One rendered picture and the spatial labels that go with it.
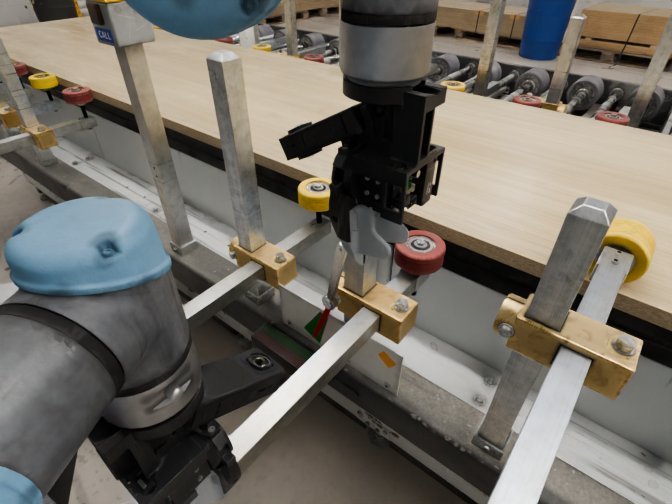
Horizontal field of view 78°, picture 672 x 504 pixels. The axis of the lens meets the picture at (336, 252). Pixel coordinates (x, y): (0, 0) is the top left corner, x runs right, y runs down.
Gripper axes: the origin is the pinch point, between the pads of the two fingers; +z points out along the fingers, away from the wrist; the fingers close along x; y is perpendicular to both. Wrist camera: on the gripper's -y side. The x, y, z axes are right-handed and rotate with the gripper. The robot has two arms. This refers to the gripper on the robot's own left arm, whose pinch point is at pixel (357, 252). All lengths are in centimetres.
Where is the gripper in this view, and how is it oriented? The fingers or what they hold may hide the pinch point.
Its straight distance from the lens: 48.8
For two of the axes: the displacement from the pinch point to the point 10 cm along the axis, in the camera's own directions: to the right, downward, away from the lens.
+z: 0.0, 7.9, 6.1
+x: 6.2, -4.8, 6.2
